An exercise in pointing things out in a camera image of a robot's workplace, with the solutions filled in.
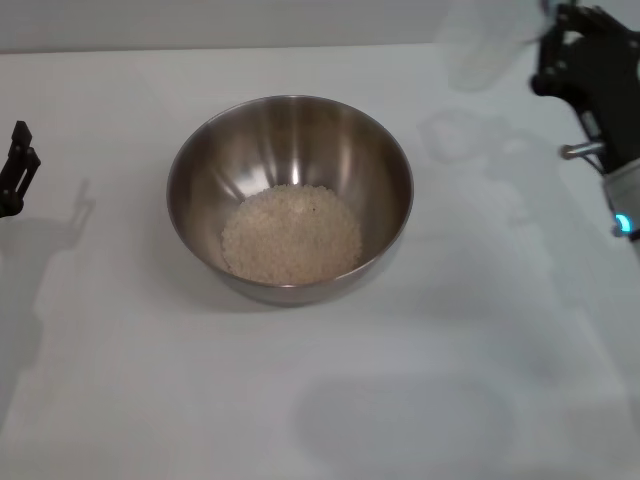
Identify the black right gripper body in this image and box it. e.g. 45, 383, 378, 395
548, 8, 640, 174

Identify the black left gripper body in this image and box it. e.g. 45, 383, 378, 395
0, 169, 25, 220

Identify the clear plastic measuring cup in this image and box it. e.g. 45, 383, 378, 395
437, 0, 544, 92

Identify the stainless steel mixing bowl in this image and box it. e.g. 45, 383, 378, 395
166, 94, 415, 307

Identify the white uncooked rice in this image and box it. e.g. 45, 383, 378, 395
220, 184, 363, 287

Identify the silver cable connector plug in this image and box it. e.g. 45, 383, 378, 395
561, 141, 606, 161

